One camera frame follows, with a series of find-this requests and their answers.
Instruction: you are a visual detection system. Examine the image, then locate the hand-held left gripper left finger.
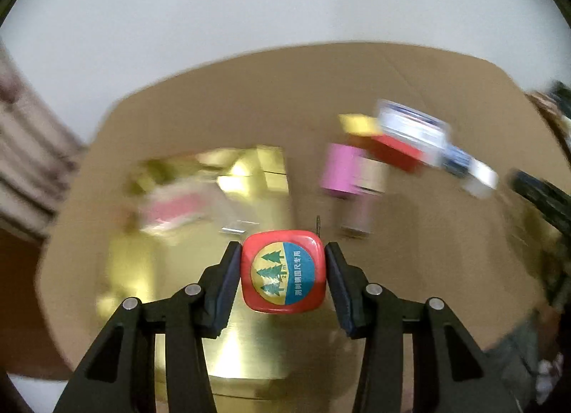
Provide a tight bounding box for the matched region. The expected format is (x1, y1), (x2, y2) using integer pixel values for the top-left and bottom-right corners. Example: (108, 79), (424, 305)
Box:
(52, 241), (244, 413)

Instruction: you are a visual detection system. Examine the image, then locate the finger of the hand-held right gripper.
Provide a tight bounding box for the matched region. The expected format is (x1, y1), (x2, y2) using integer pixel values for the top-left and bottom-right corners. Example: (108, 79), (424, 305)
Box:
(509, 170), (571, 237)

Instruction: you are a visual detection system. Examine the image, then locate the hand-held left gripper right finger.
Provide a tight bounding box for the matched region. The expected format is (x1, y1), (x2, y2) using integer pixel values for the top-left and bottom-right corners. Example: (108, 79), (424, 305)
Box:
(325, 241), (520, 413)

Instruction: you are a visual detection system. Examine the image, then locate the red tape measure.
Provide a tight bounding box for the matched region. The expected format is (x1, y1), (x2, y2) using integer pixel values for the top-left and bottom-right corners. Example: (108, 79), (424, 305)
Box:
(240, 216), (325, 313)

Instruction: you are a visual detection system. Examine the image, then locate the white striped cube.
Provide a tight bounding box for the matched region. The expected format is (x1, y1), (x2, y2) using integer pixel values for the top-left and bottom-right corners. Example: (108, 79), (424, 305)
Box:
(461, 161), (499, 198)

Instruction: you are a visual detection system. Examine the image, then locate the pink and beige lighter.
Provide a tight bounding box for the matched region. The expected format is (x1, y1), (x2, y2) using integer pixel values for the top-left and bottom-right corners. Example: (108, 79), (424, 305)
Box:
(341, 194), (375, 237)

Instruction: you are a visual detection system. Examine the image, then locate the red tin box gold interior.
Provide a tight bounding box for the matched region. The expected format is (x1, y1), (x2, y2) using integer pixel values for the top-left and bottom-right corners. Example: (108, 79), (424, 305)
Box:
(96, 144), (364, 401)

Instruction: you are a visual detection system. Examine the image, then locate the dark patterned cube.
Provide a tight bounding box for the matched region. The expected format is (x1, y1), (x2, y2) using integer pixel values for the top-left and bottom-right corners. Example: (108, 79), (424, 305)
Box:
(441, 145), (474, 175)

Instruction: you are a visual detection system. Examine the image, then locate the pink block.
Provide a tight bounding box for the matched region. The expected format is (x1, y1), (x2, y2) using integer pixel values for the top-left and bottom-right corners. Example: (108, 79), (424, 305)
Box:
(319, 143), (367, 200)

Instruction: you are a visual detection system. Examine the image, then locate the beige metallic box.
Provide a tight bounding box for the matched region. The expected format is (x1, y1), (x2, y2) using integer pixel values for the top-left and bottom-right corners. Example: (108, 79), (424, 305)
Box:
(357, 158), (388, 195)

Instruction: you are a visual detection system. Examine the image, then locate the red block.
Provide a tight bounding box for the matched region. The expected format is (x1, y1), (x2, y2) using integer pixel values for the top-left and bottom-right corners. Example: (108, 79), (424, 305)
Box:
(357, 134), (424, 175)

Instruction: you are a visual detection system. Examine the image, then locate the clear case with blue label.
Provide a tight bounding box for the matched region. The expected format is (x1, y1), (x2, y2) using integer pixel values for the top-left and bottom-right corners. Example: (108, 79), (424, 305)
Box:
(375, 100), (451, 164)

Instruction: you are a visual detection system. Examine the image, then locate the yellow block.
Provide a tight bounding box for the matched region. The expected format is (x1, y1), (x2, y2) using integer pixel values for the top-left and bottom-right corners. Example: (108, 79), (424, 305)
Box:
(338, 113), (384, 137)

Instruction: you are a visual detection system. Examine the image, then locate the clear case with red contents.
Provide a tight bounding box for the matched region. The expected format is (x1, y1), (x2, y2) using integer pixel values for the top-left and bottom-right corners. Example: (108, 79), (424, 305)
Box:
(138, 185), (215, 235)

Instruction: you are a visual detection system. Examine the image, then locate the grey clothing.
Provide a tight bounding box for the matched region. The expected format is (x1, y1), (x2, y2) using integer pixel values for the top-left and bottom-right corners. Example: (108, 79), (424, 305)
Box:
(484, 306), (571, 409)

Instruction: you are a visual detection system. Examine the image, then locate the brown wooden door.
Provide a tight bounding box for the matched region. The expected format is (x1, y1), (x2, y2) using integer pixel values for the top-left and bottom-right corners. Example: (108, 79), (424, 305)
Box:
(0, 226), (67, 378)

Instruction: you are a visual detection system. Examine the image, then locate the beige patterned curtain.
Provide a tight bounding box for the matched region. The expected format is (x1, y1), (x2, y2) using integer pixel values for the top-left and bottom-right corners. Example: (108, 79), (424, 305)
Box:
(0, 38), (87, 240)

